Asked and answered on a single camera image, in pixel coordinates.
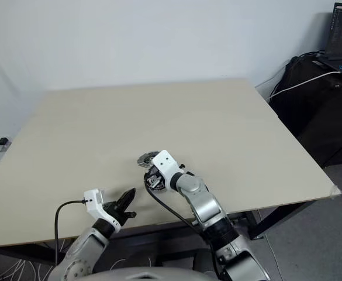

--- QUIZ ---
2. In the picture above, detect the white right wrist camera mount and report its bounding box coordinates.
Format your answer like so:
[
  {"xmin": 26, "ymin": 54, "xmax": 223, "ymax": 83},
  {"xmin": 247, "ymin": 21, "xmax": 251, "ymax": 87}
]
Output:
[{"xmin": 152, "ymin": 149, "xmax": 184, "ymax": 191}]

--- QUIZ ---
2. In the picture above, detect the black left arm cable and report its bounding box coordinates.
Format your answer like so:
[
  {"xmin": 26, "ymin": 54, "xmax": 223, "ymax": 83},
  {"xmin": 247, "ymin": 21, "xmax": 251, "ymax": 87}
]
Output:
[{"xmin": 54, "ymin": 198, "xmax": 88, "ymax": 266}]

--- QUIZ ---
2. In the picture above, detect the black cabinet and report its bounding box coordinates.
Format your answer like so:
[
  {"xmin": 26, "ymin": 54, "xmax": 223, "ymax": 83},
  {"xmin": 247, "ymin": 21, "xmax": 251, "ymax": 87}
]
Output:
[{"xmin": 268, "ymin": 55, "xmax": 342, "ymax": 167}]

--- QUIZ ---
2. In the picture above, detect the white cable bundle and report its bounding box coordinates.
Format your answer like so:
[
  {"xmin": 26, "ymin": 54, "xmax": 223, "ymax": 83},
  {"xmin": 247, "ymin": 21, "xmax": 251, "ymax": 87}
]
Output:
[{"xmin": 0, "ymin": 239, "xmax": 58, "ymax": 281}]

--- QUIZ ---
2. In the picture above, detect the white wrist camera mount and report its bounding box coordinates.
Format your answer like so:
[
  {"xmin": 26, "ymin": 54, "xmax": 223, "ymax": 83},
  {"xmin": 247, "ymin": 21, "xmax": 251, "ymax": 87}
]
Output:
[
  {"xmin": 83, "ymin": 188, "xmax": 121, "ymax": 234},
  {"xmin": 152, "ymin": 149, "xmax": 184, "ymax": 191}
]

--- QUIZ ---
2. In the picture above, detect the thin white floor cable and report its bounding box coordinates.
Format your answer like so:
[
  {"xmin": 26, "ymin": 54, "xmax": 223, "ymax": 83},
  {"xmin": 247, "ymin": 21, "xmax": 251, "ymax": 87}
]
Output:
[{"xmin": 265, "ymin": 234, "xmax": 283, "ymax": 281}]

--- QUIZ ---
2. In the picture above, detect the silver robot torso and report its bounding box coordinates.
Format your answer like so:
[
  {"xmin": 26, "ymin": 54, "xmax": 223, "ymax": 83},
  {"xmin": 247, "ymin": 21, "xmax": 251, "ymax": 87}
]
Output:
[{"xmin": 82, "ymin": 265, "xmax": 215, "ymax": 281}]

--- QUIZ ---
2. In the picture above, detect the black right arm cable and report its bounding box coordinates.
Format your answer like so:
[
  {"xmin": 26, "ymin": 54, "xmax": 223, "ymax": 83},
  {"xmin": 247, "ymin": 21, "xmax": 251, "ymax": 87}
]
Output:
[{"xmin": 143, "ymin": 174, "xmax": 223, "ymax": 279}]

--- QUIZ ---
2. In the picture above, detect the black laptop cable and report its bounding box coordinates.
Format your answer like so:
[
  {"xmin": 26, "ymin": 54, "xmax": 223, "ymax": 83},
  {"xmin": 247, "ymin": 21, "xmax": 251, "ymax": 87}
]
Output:
[{"xmin": 298, "ymin": 51, "xmax": 326, "ymax": 61}]

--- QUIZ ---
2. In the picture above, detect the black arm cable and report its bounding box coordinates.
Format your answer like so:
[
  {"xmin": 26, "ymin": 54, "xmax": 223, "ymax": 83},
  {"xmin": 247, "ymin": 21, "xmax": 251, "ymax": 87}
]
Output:
[
  {"xmin": 54, "ymin": 198, "xmax": 88, "ymax": 266},
  {"xmin": 143, "ymin": 174, "xmax": 223, "ymax": 279}
]

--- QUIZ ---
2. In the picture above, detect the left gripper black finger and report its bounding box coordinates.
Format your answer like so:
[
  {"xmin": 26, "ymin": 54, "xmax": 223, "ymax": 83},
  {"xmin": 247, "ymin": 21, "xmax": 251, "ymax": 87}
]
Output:
[{"xmin": 114, "ymin": 187, "xmax": 137, "ymax": 214}]

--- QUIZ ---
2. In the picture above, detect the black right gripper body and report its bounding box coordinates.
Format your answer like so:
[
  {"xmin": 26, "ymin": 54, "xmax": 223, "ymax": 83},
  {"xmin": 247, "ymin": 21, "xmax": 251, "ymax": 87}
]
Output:
[{"xmin": 144, "ymin": 166, "xmax": 167, "ymax": 192}]

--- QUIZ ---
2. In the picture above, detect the white laptop cable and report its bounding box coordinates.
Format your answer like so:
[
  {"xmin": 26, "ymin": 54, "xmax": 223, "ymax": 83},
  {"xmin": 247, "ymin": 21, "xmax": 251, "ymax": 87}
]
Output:
[{"xmin": 269, "ymin": 71, "xmax": 341, "ymax": 99}]

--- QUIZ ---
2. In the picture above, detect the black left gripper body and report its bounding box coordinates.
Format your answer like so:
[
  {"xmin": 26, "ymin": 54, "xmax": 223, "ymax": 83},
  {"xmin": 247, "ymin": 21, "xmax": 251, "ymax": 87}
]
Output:
[{"xmin": 102, "ymin": 201, "xmax": 138, "ymax": 227}]

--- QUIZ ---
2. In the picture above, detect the black table frame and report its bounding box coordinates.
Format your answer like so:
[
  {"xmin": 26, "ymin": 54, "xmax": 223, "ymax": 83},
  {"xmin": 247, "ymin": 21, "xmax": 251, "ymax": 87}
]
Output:
[{"xmin": 0, "ymin": 198, "xmax": 340, "ymax": 264}]

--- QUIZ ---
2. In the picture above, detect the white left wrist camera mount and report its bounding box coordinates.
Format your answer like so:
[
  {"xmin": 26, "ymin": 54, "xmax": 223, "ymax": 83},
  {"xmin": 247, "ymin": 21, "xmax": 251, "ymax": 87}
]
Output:
[{"xmin": 83, "ymin": 188, "xmax": 121, "ymax": 234}]

